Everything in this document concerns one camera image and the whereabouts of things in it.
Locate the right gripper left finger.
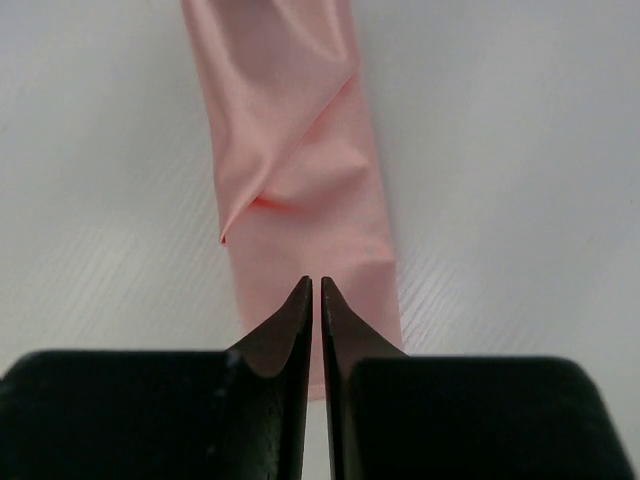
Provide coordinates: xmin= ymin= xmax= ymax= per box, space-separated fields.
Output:
xmin=222 ymin=276 xmax=313 ymax=479

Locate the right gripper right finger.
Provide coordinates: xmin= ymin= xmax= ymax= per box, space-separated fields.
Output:
xmin=320 ymin=277 xmax=405 ymax=479

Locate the pink satin napkin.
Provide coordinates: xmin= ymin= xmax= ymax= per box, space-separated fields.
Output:
xmin=179 ymin=0 xmax=405 ymax=404

